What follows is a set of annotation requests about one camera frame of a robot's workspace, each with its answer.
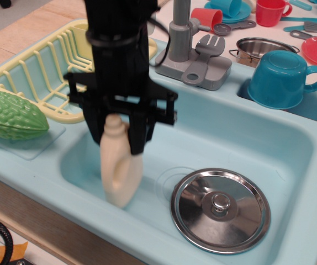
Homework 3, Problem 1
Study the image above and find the cream detergent bottle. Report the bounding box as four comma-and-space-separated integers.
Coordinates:
100, 114, 143, 208

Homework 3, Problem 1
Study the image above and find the orange tape piece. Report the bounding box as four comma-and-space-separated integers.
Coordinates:
0, 242, 28, 264

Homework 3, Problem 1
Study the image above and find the light blue toy sink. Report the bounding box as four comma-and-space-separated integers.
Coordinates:
0, 38, 317, 265

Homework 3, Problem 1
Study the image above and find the grey toy spoon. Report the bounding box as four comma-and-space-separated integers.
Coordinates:
213, 20, 257, 36

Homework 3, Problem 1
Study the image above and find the grey toy faucet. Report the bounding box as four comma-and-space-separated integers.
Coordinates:
155, 1, 232, 91

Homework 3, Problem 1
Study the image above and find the green bitter melon toy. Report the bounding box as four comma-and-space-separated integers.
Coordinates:
0, 91, 49, 140

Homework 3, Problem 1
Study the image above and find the large teal cup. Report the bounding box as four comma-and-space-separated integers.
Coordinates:
247, 50, 317, 109

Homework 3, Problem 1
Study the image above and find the teal cup on saucer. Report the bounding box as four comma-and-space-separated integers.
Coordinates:
210, 0, 242, 18

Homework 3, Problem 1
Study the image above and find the steel pot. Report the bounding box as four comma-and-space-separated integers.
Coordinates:
229, 38, 300, 68

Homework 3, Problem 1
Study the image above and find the grey toy fork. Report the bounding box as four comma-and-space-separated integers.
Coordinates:
181, 35, 225, 86

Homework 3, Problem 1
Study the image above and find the red mug upright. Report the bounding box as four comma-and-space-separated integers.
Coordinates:
256, 0, 293, 27

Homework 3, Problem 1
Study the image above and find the teal toy knife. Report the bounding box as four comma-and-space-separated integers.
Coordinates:
281, 17, 317, 23

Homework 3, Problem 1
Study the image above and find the red cup lying down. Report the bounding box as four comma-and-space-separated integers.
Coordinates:
191, 8, 223, 30

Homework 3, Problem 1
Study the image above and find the steel pot lid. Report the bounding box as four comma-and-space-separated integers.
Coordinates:
171, 168, 271, 255

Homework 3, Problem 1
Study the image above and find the teal saucer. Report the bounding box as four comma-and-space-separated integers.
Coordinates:
204, 0, 252, 24

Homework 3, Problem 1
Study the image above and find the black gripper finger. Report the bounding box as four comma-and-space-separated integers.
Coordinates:
83, 106, 109, 145
128, 112, 156, 155

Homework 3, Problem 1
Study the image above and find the yellow dish drying rack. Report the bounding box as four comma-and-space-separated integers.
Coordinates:
0, 19, 158, 124

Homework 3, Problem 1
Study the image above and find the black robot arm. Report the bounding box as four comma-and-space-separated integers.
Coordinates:
65, 1, 178, 155

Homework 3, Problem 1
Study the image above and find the teal toy utensil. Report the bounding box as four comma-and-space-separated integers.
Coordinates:
288, 0, 313, 11

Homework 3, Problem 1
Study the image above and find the grey toy spatula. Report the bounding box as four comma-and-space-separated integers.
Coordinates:
290, 22, 317, 40

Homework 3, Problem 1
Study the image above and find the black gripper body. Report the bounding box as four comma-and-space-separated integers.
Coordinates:
64, 38, 179, 127

